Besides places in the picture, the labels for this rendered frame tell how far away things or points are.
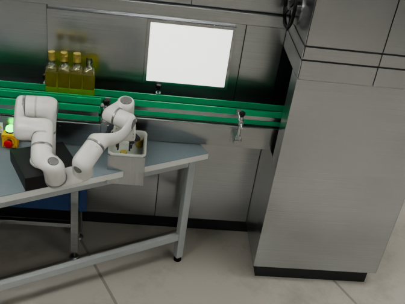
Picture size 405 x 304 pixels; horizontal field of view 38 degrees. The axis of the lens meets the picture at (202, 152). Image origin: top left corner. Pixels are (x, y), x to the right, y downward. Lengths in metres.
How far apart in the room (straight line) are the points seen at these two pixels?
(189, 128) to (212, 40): 0.45
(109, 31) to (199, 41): 0.43
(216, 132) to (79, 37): 0.81
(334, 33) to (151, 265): 1.61
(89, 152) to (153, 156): 0.56
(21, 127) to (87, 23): 0.71
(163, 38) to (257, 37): 0.46
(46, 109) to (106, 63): 0.59
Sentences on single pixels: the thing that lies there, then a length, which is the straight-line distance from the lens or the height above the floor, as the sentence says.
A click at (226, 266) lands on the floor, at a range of 3.40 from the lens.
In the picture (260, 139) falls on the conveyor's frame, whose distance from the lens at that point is 2.98.
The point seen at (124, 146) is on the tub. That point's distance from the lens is 2.85.
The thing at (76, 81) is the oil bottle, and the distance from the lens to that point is 2.86.
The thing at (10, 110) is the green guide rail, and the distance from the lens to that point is 2.87.
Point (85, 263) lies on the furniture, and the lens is 3.07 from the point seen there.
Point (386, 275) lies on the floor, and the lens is 3.68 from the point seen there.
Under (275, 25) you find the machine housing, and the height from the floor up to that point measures 1.35.
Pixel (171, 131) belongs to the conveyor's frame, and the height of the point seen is 0.82.
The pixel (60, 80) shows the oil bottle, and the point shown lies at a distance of 2.87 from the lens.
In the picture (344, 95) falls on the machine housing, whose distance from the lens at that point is 2.75.
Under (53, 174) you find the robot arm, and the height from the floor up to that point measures 0.97.
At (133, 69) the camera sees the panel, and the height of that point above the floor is 1.05.
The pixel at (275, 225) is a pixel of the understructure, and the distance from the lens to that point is 3.11.
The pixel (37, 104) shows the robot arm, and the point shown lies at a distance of 2.49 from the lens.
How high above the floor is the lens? 2.32
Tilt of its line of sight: 32 degrees down
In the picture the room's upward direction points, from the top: 8 degrees clockwise
